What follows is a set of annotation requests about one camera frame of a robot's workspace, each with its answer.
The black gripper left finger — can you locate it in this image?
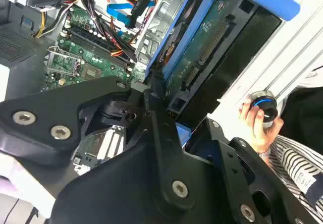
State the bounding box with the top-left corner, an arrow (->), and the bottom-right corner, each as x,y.
0,75 -> 195,210

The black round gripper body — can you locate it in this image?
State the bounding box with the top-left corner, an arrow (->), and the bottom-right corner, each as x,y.
47,142 -> 236,224

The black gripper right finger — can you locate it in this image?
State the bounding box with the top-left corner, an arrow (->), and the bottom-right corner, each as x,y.
191,118 -> 319,224

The round black tool blue ring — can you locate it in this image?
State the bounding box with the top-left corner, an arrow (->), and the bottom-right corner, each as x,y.
243,89 -> 279,129

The hard disk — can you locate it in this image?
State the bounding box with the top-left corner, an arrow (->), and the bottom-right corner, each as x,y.
145,0 -> 301,132

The blue disk wire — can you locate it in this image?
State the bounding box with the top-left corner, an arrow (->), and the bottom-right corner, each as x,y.
106,0 -> 156,29

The person's bare hand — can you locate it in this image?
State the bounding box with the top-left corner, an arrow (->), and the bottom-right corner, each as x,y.
238,95 -> 285,154

